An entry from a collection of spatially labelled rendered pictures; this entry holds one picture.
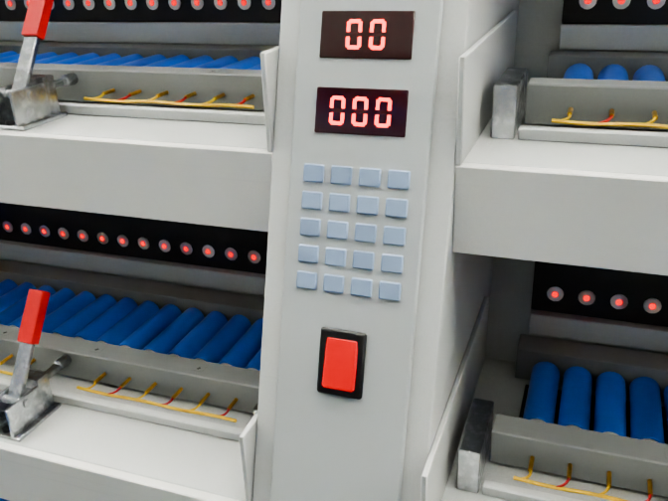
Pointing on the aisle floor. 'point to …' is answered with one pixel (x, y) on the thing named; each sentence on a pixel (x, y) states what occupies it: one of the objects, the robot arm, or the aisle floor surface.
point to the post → (442, 229)
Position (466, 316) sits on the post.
